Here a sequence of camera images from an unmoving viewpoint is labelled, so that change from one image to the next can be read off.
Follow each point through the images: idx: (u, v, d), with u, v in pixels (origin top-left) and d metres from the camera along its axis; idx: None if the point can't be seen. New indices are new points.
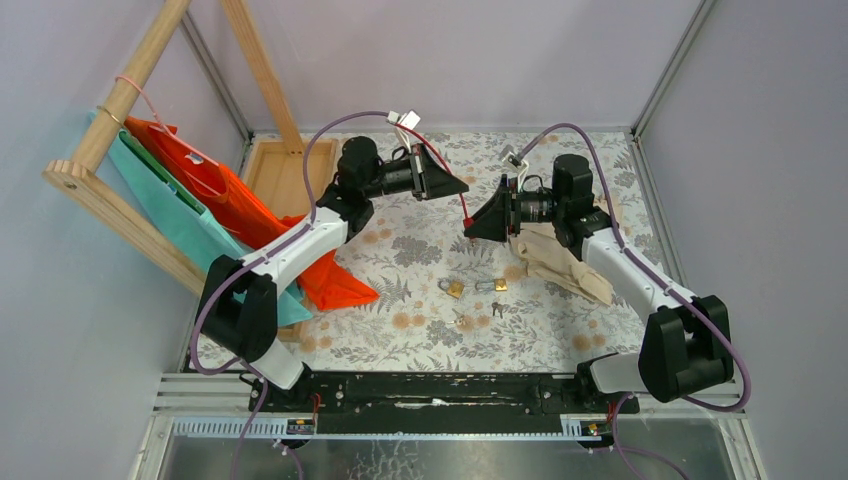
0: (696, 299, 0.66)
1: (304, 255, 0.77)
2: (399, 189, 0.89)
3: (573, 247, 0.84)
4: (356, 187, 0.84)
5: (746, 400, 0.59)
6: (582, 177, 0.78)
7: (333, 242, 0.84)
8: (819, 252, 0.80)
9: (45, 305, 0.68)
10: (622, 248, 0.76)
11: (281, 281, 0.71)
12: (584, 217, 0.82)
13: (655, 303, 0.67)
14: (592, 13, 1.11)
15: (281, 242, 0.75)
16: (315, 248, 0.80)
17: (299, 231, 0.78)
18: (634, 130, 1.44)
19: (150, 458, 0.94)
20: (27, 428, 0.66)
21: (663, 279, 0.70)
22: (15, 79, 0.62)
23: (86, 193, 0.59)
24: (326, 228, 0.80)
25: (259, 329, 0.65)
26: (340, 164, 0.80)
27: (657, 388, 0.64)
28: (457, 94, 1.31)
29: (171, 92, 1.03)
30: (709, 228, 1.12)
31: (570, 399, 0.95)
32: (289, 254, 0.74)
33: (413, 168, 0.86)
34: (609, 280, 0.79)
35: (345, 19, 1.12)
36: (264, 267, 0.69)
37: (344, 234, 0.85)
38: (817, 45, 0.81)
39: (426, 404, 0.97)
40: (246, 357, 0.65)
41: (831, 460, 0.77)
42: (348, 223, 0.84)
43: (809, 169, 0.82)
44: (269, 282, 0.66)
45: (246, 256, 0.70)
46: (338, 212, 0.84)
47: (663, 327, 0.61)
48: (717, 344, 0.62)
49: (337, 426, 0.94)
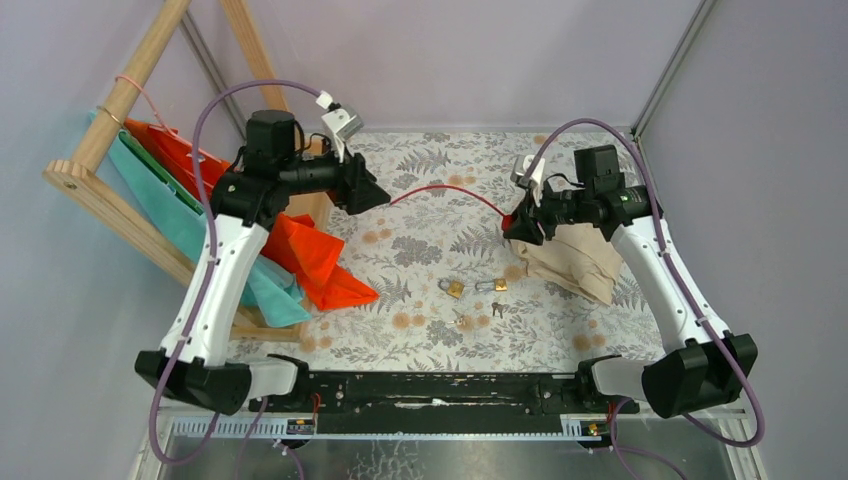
0: (728, 336, 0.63)
1: (227, 297, 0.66)
2: (320, 187, 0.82)
3: (606, 224, 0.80)
4: (269, 161, 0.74)
5: (757, 442, 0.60)
6: (603, 152, 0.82)
7: (255, 249, 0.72)
8: (820, 253, 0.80)
9: (44, 305, 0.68)
10: (660, 252, 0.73)
11: (220, 340, 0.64)
12: (623, 196, 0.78)
13: (685, 336, 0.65)
14: (592, 13, 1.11)
15: (193, 303, 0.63)
16: (235, 279, 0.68)
17: (208, 274, 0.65)
18: (634, 130, 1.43)
19: (150, 458, 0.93)
20: (26, 428, 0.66)
21: (699, 306, 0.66)
22: (16, 77, 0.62)
23: (85, 193, 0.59)
24: (234, 252, 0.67)
25: (226, 390, 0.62)
26: (255, 125, 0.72)
27: (659, 403, 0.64)
28: (456, 94, 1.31)
29: (171, 91, 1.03)
30: (708, 228, 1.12)
31: (569, 399, 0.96)
32: (209, 315, 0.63)
33: (339, 168, 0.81)
34: (638, 278, 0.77)
35: (345, 19, 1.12)
36: (189, 350, 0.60)
37: (264, 230, 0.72)
38: (817, 46, 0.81)
39: (426, 404, 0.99)
40: (227, 411, 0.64)
41: (832, 460, 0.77)
42: (255, 203, 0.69)
43: (809, 169, 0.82)
44: (203, 368, 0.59)
45: (166, 343, 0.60)
46: (240, 216, 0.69)
47: (685, 362, 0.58)
48: (733, 378, 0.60)
49: (337, 426, 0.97)
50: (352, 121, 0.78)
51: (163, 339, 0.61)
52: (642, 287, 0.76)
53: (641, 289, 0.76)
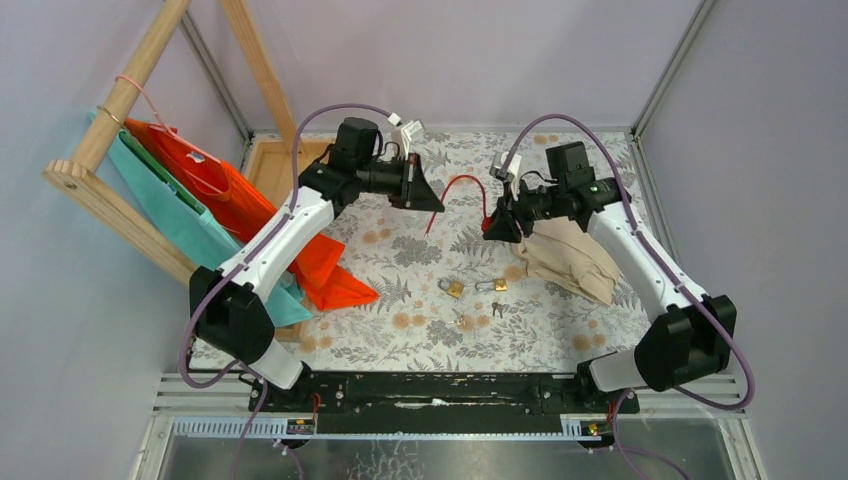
0: (707, 298, 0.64)
1: (289, 248, 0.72)
2: (383, 191, 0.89)
3: (580, 217, 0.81)
4: (349, 159, 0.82)
5: (748, 398, 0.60)
6: (572, 147, 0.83)
7: (321, 222, 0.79)
8: (819, 253, 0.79)
9: (45, 305, 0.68)
10: (633, 230, 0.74)
11: (267, 284, 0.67)
12: (593, 187, 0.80)
13: (665, 301, 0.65)
14: (592, 13, 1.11)
15: (260, 241, 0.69)
16: (298, 238, 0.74)
17: (278, 223, 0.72)
18: (634, 130, 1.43)
19: (151, 458, 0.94)
20: (27, 428, 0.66)
21: (674, 273, 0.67)
22: (16, 78, 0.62)
23: (85, 193, 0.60)
24: (307, 214, 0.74)
25: (252, 334, 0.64)
26: (345, 127, 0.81)
27: (654, 378, 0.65)
28: (456, 94, 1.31)
29: (171, 91, 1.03)
30: (708, 228, 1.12)
31: (570, 399, 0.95)
32: (269, 254, 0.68)
33: (404, 175, 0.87)
34: (619, 264, 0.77)
35: (344, 19, 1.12)
36: (244, 275, 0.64)
37: (332, 213, 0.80)
38: (818, 46, 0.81)
39: (426, 404, 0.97)
40: (245, 359, 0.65)
41: (833, 462, 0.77)
42: (332, 195, 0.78)
43: (808, 170, 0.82)
44: (250, 293, 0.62)
45: (226, 264, 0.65)
46: (319, 191, 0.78)
47: (671, 327, 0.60)
48: (718, 341, 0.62)
49: (337, 426, 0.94)
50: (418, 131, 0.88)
51: (224, 261, 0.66)
52: (620, 267, 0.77)
53: (621, 269, 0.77)
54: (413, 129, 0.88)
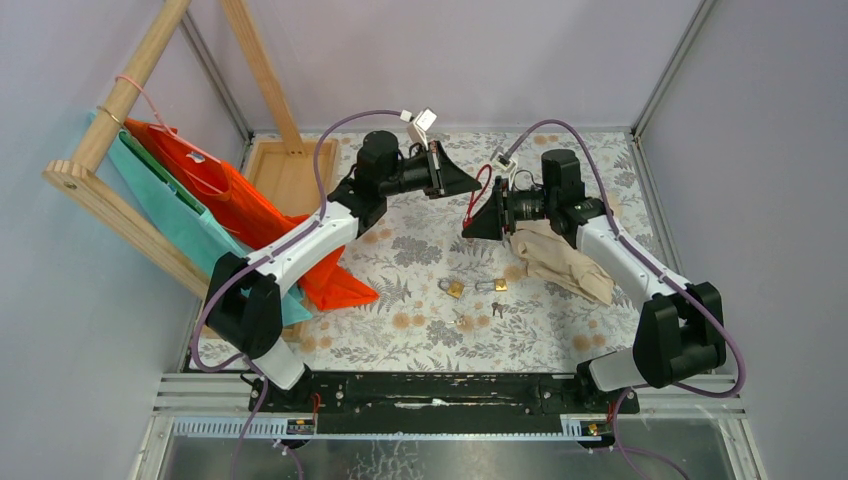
0: (691, 286, 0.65)
1: (311, 254, 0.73)
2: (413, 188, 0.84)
3: (567, 234, 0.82)
4: (373, 183, 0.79)
5: (741, 382, 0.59)
6: (567, 164, 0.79)
7: (342, 239, 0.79)
8: (819, 253, 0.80)
9: (45, 306, 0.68)
10: (616, 236, 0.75)
11: (286, 281, 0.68)
12: (577, 204, 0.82)
13: (650, 290, 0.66)
14: (593, 12, 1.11)
15: (288, 240, 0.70)
16: (319, 247, 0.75)
17: (307, 228, 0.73)
18: (634, 130, 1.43)
19: (150, 458, 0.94)
20: (27, 429, 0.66)
21: (656, 266, 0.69)
22: (15, 79, 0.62)
23: (85, 193, 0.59)
24: (335, 225, 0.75)
25: (262, 329, 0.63)
26: (360, 154, 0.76)
27: (652, 375, 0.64)
28: (457, 94, 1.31)
29: (171, 91, 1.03)
30: (708, 228, 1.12)
31: (570, 399, 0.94)
32: (295, 253, 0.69)
33: (430, 166, 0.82)
34: (604, 267, 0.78)
35: (344, 19, 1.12)
36: (269, 267, 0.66)
37: (354, 231, 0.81)
38: (817, 46, 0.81)
39: (426, 404, 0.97)
40: (250, 354, 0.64)
41: (832, 462, 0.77)
42: (358, 219, 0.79)
43: (808, 171, 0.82)
44: (270, 283, 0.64)
45: (253, 253, 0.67)
46: (349, 209, 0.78)
47: (658, 313, 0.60)
48: (710, 331, 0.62)
49: (336, 426, 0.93)
50: (432, 119, 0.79)
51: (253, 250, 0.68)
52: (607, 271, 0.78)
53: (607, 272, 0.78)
54: (428, 119, 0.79)
